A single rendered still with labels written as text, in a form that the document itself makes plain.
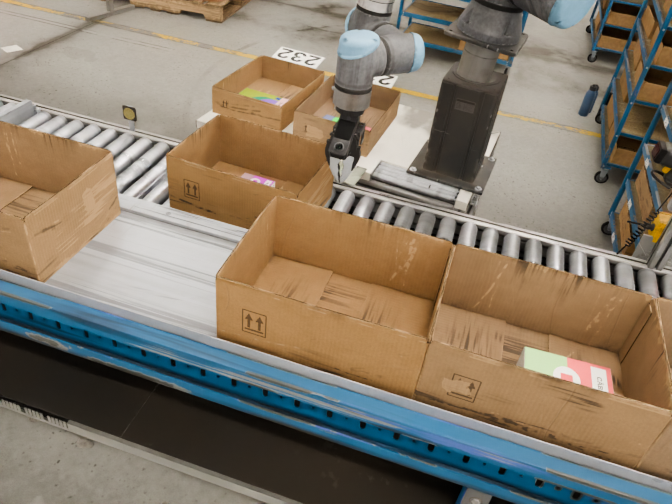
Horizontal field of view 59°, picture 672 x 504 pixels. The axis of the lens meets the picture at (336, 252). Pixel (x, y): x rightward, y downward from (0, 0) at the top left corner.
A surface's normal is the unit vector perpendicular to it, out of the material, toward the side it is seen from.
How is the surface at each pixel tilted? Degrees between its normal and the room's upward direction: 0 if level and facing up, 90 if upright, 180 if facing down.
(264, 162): 89
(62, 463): 0
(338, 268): 89
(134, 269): 0
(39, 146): 90
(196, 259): 0
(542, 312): 89
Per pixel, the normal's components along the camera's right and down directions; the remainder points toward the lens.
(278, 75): -0.37, 0.53
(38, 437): 0.11, -0.78
